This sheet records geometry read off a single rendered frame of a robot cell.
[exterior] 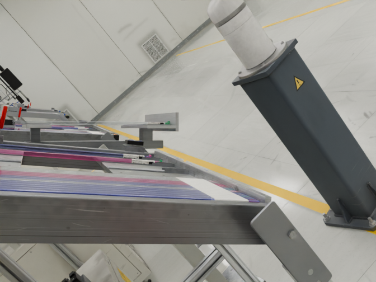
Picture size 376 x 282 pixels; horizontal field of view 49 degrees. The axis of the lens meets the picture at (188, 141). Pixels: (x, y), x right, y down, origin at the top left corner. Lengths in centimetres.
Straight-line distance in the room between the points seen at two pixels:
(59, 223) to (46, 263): 157
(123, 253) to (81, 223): 160
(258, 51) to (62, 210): 97
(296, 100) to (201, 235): 87
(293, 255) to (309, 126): 84
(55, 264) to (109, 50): 702
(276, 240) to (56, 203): 31
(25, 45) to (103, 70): 153
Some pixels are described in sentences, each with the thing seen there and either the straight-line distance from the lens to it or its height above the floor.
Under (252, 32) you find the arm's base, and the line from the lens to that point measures 138.
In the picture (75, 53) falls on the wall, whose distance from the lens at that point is 873.
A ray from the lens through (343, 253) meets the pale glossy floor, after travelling 164.
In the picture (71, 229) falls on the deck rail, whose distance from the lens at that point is 58.
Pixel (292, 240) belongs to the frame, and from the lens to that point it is 65.
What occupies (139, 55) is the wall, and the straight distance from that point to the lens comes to 893.
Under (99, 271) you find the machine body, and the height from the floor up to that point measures 62.
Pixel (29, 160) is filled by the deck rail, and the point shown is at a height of 96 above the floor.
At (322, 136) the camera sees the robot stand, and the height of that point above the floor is 39.
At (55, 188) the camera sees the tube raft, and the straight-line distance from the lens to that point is 61.
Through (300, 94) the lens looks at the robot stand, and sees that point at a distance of 144.
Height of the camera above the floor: 107
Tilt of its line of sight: 17 degrees down
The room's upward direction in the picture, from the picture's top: 40 degrees counter-clockwise
